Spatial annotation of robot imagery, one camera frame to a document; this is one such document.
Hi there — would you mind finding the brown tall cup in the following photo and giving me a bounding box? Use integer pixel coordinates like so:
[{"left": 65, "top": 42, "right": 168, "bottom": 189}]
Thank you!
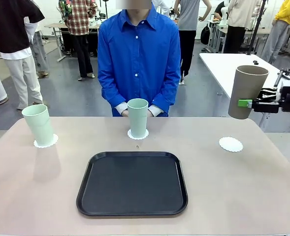
[{"left": 227, "top": 65, "right": 269, "bottom": 120}]

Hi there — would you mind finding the white scalloped paper coaster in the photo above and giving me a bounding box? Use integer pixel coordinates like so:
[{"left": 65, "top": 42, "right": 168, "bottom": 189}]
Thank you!
[
  {"left": 33, "top": 133, "right": 59, "bottom": 148},
  {"left": 127, "top": 128, "right": 150, "bottom": 141},
  {"left": 218, "top": 136, "right": 244, "bottom": 153}
]

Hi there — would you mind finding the pale green tall cup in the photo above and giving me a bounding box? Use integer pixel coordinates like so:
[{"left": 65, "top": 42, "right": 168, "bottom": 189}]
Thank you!
[
  {"left": 127, "top": 98, "right": 149, "bottom": 138},
  {"left": 21, "top": 104, "right": 54, "bottom": 146}
]

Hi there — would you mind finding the person's right forearm blue sleeve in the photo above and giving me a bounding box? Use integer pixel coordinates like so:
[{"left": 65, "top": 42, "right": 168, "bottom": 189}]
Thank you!
[{"left": 99, "top": 82, "right": 126, "bottom": 116}]

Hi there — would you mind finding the person's left forearm blue sleeve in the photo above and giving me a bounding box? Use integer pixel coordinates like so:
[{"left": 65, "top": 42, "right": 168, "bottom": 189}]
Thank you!
[{"left": 148, "top": 82, "right": 182, "bottom": 118}]

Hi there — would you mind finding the black metal rod clamp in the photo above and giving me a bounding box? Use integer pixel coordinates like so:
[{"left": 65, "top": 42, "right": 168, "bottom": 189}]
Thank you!
[{"left": 273, "top": 68, "right": 290, "bottom": 89}]

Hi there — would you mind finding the white rounded table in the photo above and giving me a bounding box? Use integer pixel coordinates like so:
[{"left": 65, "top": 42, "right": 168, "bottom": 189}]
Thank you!
[{"left": 198, "top": 52, "right": 290, "bottom": 131}]

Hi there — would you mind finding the person in yellow hoodie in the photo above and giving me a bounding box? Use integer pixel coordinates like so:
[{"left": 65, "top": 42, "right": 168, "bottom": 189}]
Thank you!
[{"left": 260, "top": 0, "right": 290, "bottom": 65}]

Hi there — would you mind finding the black stand pole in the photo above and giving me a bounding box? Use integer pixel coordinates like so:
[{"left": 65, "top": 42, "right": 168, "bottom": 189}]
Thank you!
[{"left": 245, "top": 0, "right": 268, "bottom": 55}]

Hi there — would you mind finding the black bag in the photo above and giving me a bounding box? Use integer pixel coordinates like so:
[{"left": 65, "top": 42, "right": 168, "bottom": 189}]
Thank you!
[{"left": 200, "top": 24, "right": 211, "bottom": 45}]

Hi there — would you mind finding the person in beige shirt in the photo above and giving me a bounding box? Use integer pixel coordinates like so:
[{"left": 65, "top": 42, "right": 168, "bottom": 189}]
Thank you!
[{"left": 223, "top": 0, "right": 262, "bottom": 54}]

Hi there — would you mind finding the seated person in black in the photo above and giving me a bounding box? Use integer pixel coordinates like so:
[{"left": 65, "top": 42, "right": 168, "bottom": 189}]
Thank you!
[{"left": 212, "top": 1, "right": 226, "bottom": 18}]

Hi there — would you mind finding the person in grey shirt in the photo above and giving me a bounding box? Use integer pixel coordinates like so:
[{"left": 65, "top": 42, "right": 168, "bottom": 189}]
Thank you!
[{"left": 174, "top": 0, "right": 212, "bottom": 83}]

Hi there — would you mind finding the person in blue shirt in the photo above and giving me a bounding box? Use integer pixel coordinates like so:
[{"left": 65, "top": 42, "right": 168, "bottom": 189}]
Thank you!
[{"left": 97, "top": 2, "right": 182, "bottom": 118}]

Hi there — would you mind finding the black plastic serving tray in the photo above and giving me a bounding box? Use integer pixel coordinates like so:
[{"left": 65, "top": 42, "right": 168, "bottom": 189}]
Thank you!
[{"left": 76, "top": 151, "right": 189, "bottom": 217}]

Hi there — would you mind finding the person in plaid shirt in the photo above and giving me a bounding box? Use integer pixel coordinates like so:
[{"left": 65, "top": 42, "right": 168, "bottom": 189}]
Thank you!
[{"left": 58, "top": 0, "right": 98, "bottom": 81}]

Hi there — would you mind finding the wooden top desk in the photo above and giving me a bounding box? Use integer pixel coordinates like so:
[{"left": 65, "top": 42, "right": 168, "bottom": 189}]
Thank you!
[{"left": 44, "top": 22, "right": 69, "bottom": 62}]

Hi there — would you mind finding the person in grey trousers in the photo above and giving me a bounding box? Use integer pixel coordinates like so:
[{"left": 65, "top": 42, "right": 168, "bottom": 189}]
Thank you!
[{"left": 24, "top": 22, "right": 49, "bottom": 78}]

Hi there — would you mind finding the person in black shirt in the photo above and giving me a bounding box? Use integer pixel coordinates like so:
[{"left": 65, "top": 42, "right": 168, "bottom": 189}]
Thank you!
[{"left": 0, "top": 0, "right": 47, "bottom": 111}]

